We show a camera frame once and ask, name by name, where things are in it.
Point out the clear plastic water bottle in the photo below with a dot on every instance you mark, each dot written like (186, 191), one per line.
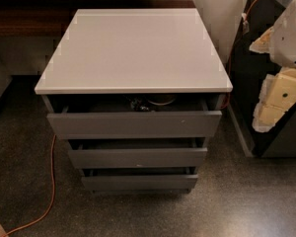
(139, 105)

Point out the grey bottom drawer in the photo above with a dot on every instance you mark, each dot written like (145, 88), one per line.
(142, 179)

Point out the grey top drawer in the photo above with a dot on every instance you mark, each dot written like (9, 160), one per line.
(112, 117)

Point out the white cable plug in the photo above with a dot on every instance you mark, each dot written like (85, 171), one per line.
(246, 25)

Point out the beige ceramic bowl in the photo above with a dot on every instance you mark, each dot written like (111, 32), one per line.
(161, 99)

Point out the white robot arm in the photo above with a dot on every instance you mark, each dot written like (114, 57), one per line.
(278, 92)

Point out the dark wooden bench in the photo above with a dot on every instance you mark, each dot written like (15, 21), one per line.
(50, 18)

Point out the grey drawer cabinet white top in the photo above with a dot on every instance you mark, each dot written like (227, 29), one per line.
(135, 53)

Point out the grey middle drawer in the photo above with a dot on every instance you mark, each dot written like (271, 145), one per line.
(137, 153)

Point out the dark cabinet at right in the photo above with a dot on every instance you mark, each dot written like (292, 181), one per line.
(248, 70)

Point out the grey drawer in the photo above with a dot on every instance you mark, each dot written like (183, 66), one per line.
(112, 117)
(142, 179)
(137, 153)

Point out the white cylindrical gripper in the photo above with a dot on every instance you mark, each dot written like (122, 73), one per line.
(290, 43)

